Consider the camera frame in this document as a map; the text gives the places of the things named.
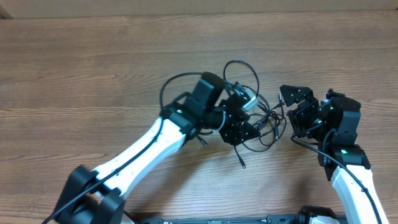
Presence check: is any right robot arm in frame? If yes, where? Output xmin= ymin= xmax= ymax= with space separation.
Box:
xmin=280 ymin=85 xmax=388 ymax=223

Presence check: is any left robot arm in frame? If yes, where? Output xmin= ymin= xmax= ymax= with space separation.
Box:
xmin=44 ymin=72 xmax=259 ymax=224

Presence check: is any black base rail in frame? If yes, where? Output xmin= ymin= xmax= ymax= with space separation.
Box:
xmin=124 ymin=205 xmax=346 ymax=224

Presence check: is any black cable bundle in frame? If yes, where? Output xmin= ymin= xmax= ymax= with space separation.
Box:
xmin=195 ymin=60 xmax=287 ymax=169

